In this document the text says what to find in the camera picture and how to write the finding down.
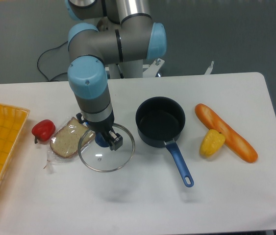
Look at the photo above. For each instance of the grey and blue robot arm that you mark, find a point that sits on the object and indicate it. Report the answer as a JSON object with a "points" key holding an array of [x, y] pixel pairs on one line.
{"points": [[107, 32]]}

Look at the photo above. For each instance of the dark blue saucepan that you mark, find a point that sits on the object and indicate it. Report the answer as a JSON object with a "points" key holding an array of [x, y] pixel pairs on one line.
{"points": [[160, 121]]}

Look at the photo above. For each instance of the orange baguette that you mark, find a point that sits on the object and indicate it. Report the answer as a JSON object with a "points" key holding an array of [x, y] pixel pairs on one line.
{"points": [[233, 140]]}

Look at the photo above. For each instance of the wrapped bread slice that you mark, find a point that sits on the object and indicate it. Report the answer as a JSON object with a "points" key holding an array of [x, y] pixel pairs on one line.
{"points": [[64, 144]]}

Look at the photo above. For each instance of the glass lid with blue knob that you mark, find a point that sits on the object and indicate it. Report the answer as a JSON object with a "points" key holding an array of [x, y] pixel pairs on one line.
{"points": [[95, 154]]}

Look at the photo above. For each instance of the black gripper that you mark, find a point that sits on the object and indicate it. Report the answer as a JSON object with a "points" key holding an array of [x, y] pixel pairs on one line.
{"points": [[102, 123]]}

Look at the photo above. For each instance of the red bell pepper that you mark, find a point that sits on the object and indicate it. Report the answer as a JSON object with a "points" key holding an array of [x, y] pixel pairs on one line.
{"points": [[43, 130]]}

